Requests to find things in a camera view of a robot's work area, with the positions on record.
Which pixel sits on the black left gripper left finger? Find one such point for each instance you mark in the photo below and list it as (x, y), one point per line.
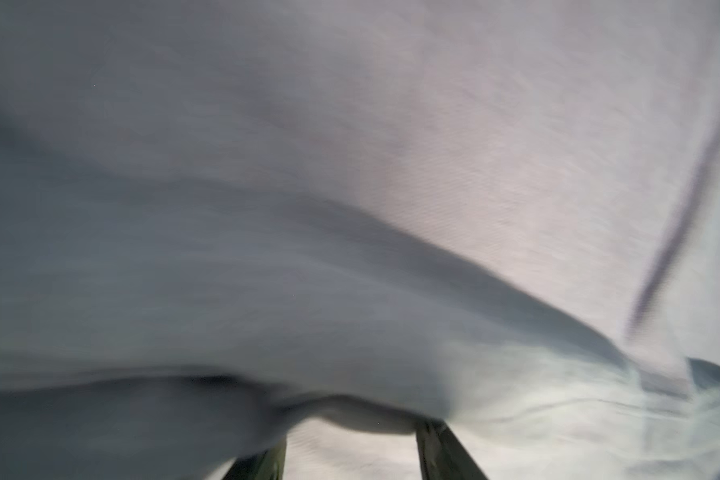
(267, 465)

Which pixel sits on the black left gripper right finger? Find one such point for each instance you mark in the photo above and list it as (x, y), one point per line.
(442, 456)

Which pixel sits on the purple trousers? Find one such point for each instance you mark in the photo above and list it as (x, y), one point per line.
(224, 224)

